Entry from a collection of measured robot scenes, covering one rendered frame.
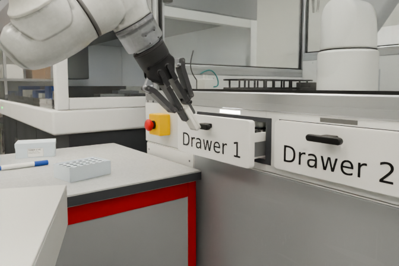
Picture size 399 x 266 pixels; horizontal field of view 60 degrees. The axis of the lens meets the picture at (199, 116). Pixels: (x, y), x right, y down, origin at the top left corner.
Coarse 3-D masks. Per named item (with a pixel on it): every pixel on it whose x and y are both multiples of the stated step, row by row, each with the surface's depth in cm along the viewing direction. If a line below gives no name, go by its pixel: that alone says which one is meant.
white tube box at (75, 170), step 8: (72, 160) 97; (80, 160) 98; (88, 160) 98; (96, 160) 98; (104, 160) 98; (56, 168) 92; (64, 168) 89; (72, 168) 88; (80, 168) 90; (88, 168) 92; (96, 168) 94; (104, 168) 96; (56, 176) 92; (64, 176) 90; (72, 176) 88; (80, 176) 90; (88, 176) 92; (96, 176) 94
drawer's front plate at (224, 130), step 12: (180, 120) 99; (204, 120) 90; (216, 120) 86; (228, 120) 83; (240, 120) 80; (180, 132) 99; (192, 132) 95; (204, 132) 91; (216, 132) 87; (228, 132) 83; (240, 132) 80; (252, 132) 78; (180, 144) 100; (192, 144) 95; (216, 144) 87; (228, 144) 83; (240, 144) 80; (252, 144) 78; (204, 156) 91; (216, 156) 87; (228, 156) 84; (240, 156) 80; (252, 156) 79
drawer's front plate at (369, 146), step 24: (288, 144) 76; (312, 144) 71; (360, 144) 63; (384, 144) 60; (288, 168) 76; (312, 168) 71; (336, 168) 67; (360, 168) 63; (384, 168) 60; (384, 192) 60
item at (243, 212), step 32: (192, 160) 108; (224, 192) 96; (256, 192) 87; (288, 192) 79; (320, 192) 72; (224, 224) 97; (256, 224) 87; (288, 224) 79; (320, 224) 73; (352, 224) 67; (384, 224) 62; (224, 256) 98; (256, 256) 88; (288, 256) 80; (320, 256) 73; (352, 256) 67; (384, 256) 62
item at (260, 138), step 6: (258, 132) 83; (264, 132) 83; (258, 138) 82; (264, 138) 84; (258, 144) 82; (264, 144) 83; (258, 150) 82; (264, 150) 83; (258, 156) 83; (264, 156) 84
